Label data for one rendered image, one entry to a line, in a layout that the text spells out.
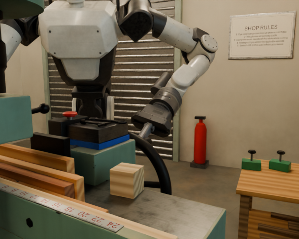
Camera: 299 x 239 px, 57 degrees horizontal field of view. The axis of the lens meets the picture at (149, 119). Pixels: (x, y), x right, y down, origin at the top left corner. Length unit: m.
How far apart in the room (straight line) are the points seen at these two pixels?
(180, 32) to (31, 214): 0.86
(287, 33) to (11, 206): 3.07
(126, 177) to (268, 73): 2.87
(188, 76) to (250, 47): 2.35
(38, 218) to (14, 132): 0.16
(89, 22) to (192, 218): 0.76
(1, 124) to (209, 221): 0.33
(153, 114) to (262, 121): 2.56
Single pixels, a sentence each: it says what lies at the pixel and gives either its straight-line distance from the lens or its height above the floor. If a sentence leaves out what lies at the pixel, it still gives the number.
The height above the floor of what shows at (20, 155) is 0.96.
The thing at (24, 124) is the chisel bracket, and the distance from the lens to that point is 0.48.
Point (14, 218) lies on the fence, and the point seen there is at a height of 0.92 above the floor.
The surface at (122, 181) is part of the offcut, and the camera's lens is 0.47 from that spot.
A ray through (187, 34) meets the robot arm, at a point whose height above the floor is 1.25.
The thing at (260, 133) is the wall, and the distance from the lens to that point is 3.31.
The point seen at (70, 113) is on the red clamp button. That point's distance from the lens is 0.59.
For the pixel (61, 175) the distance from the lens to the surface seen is 0.43.
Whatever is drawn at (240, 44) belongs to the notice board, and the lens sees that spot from 3.26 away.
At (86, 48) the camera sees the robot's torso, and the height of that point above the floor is 1.19.
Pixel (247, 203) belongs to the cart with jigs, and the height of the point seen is 0.46.
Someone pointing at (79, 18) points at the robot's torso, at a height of 1.28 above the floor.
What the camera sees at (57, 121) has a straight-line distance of 0.59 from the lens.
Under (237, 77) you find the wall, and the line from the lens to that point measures 3.26.
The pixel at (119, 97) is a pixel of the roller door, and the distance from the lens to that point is 3.72.
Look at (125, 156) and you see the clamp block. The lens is 0.59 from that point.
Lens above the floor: 1.11
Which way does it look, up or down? 10 degrees down
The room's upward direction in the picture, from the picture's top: straight up
